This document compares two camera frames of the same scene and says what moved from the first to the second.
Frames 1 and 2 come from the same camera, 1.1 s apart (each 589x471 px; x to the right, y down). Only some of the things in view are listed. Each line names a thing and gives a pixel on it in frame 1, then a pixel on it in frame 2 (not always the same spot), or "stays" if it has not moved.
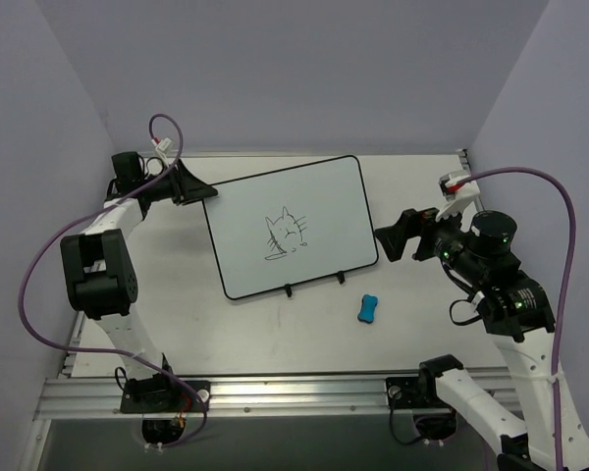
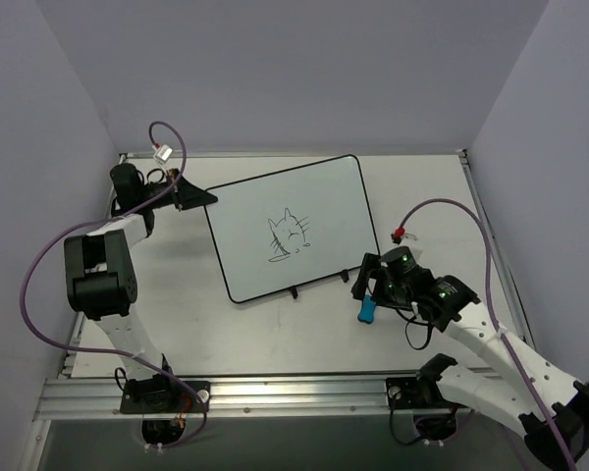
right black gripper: x=423 y=238 -> x=369 y=277
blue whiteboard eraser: x=367 y=309 stays
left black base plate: x=164 y=394 stays
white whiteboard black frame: x=285 y=228 stays
